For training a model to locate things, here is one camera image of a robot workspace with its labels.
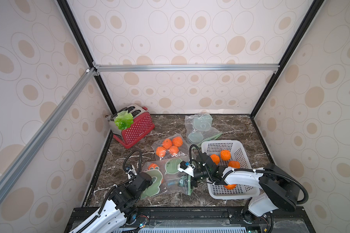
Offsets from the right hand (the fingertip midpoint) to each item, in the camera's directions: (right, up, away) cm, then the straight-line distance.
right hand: (183, 176), depth 80 cm
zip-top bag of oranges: (-9, -2, +6) cm, 12 cm away
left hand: (-20, -1, +1) cm, 20 cm away
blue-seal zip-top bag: (-6, +15, +15) cm, 22 cm away
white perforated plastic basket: (+33, -9, +2) cm, 34 cm away
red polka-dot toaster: (-27, +30, +18) cm, 44 cm away
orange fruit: (+20, +8, +10) cm, 24 cm away
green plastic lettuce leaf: (-36, +32, +10) cm, 50 cm away
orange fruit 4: (+26, -5, -1) cm, 27 cm away
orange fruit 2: (+27, +10, +10) cm, 30 cm away
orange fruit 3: (+31, +5, +7) cm, 32 cm away
